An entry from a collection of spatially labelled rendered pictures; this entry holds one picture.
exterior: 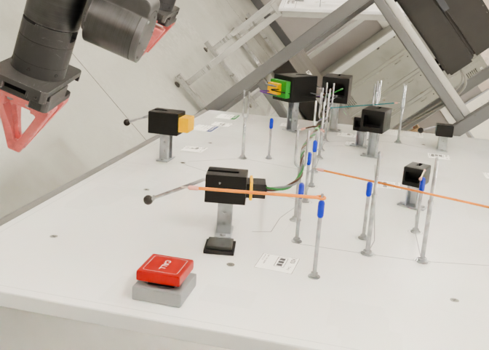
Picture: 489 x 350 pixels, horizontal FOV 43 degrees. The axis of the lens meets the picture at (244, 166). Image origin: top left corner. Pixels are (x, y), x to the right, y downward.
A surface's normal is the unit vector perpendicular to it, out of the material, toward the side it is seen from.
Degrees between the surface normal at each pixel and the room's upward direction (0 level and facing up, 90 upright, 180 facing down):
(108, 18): 74
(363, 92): 90
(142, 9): 89
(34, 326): 0
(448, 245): 49
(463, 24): 90
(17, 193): 0
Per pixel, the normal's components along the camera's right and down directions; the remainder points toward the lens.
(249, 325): 0.07, -0.96
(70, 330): 0.78, -0.53
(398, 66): -0.12, 0.39
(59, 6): 0.32, 0.51
